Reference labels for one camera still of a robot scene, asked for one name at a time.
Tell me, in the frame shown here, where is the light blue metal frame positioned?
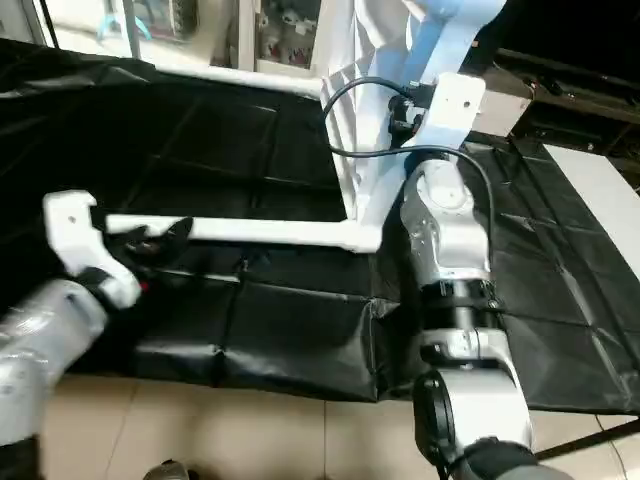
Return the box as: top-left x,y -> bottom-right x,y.
95,0 -> 151,43

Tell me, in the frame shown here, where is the black mat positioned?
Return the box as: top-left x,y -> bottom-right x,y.
0,38 -> 640,413

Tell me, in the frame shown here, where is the black metal bench leg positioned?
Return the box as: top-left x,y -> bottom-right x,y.
535,420 -> 640,463

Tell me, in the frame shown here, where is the dark storage box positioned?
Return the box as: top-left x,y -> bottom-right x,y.
135,0 -> 197,43

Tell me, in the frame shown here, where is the white plastic table leg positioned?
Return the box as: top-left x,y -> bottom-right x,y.
105,213 -> 383,255
150,62 -> 329,99
400,0 -> 503,97

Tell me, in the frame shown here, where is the white flat panel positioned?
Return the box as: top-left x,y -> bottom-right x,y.
545,145 -> 640,293

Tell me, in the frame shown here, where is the white glass-door cabinet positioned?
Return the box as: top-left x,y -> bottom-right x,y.
238,0 -> 333,77

